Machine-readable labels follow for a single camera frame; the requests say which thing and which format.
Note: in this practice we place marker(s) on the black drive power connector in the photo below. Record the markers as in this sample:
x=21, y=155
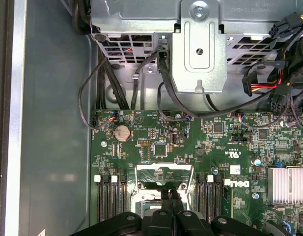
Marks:
x=248, y=82

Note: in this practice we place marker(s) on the green motherboard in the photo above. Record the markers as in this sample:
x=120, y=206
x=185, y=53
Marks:
x=205, y=147

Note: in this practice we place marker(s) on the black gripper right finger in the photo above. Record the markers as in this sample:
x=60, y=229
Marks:
x=188, y=223

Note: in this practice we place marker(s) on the silver chipset heat sink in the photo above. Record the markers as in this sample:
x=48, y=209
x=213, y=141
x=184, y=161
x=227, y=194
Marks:
x=288, y=185

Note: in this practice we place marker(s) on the black RAM slot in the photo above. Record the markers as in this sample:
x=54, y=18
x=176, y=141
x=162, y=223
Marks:
x=201, y=196
x=106, y=201
x=99, y=201
x=115, y=201
x=123, y=196
x=210, y=199
x=218, y=199

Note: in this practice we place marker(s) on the silver metal drive cage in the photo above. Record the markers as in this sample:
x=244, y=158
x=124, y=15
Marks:
x=200, y=64

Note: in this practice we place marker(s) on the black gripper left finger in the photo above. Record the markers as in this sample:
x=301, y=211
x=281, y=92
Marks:
x=163, y=221

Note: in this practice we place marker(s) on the grey open PC case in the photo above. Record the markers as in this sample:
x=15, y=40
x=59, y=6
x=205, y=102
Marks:
x=55, y=98

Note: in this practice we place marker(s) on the round coin battery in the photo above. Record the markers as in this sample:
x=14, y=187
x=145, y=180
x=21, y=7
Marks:
x=121, y=133

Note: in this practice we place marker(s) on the CPU socket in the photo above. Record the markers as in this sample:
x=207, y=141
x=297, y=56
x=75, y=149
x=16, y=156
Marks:
x=137, y=196

